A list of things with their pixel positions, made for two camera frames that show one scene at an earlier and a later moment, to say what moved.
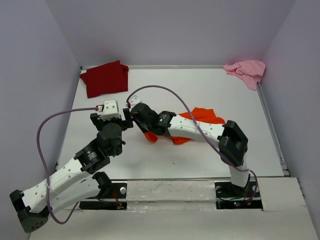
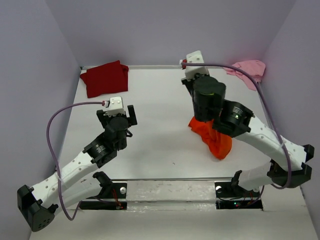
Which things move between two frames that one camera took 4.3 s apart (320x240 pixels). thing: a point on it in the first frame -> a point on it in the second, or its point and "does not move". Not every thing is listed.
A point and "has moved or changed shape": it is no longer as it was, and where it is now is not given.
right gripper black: x=134 y=118 -> x=191 y=83
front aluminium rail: x=170 y=179 does not move
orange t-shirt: x=202 y=114 has moved or changed shape
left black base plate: x=115 y=199 does not move
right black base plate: x=228 y=196 does not move
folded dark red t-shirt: x=110 y=77 does not move
